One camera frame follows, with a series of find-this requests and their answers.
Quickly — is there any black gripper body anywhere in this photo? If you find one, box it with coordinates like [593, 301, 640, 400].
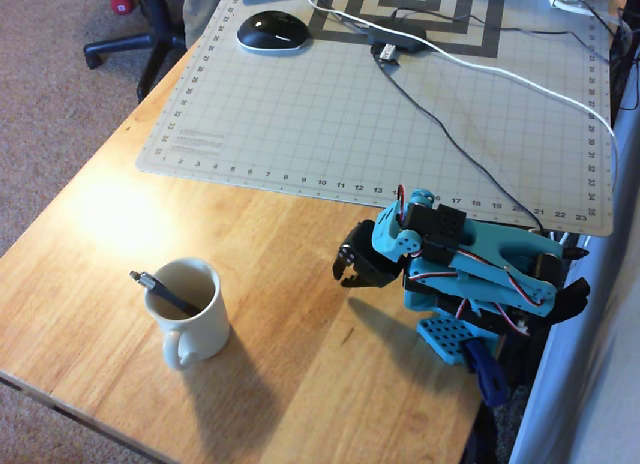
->
[339, 219, 404, 290]

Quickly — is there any dark blue pen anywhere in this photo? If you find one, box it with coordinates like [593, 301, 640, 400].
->
[129, 270, 202, 318]

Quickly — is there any white ceramic mug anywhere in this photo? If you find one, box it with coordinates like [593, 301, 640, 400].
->
[144, 257, 232, 371]

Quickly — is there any beige gridded cutting mat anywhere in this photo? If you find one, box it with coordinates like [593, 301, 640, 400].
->
[135, 0, 616, 238]

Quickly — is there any dark blue clamp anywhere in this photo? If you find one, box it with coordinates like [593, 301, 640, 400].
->
[462, 338, 512, 408]

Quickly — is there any grey bed sheet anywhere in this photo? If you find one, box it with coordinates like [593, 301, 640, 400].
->
[508, 103, 640, 464]

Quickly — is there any black usb hub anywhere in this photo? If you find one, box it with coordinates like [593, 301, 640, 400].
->
[367, 26, 427, 63]

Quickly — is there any black computer mouse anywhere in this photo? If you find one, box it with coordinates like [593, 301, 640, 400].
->
[235, 10, 311, 53]

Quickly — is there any black square pattern sheet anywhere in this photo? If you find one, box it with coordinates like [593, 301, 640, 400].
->
[308, 0, 504, 60]

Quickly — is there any khaki fabric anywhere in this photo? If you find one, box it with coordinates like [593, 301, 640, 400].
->
[182, 0, 229, 50]

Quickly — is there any black office chair base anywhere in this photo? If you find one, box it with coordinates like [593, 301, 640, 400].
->
[83, 0, 187, 104]

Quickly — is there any thick black cable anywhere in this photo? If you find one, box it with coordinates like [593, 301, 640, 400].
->
[372, 48, 546, 233]

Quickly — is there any black clamp handle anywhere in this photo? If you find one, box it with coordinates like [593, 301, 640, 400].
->
[542, 277, 592, 330]

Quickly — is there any white cable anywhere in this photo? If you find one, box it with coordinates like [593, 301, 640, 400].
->
[299, 0, 620, 191]

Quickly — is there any thin black cable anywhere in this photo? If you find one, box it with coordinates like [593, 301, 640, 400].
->
[424, 22, 612, 63]

